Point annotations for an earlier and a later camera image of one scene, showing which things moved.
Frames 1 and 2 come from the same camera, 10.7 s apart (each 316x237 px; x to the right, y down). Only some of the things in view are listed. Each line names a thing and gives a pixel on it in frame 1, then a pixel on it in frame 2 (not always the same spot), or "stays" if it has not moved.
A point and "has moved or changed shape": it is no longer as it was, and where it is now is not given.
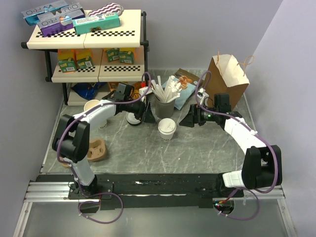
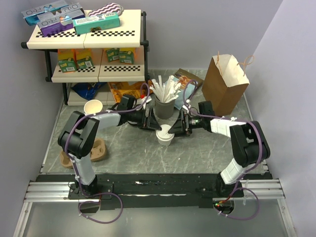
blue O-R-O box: [30, 16] stays
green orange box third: [113, 54] stays
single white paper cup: [166, 131] → [164, 143]
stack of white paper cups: [90, 103] stays
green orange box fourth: [126, 57] stays
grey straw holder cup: [164, 110] stays
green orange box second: [84, 58] stays
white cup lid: [167, 126] has moved or changed shape
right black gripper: [193, 117] → [179, 126]
